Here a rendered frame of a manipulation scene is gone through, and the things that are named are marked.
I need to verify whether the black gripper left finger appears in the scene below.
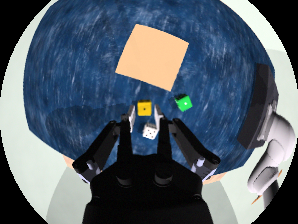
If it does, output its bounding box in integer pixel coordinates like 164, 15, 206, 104
72, 105, 135, 185

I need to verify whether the yellow die with black pips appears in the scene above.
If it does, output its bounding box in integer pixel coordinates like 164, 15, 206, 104
138, 99, 151, 115

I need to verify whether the peach square mat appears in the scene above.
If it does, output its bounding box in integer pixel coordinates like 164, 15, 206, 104
115, 24, 189, 91

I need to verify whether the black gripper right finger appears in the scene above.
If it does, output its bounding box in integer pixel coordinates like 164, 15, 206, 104
154, 104, 221, 184

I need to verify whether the green die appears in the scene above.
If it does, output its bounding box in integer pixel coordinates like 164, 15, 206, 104
175, 94, 192, 111

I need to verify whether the white die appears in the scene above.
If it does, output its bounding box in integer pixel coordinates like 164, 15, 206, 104
143, 122, 158, 139

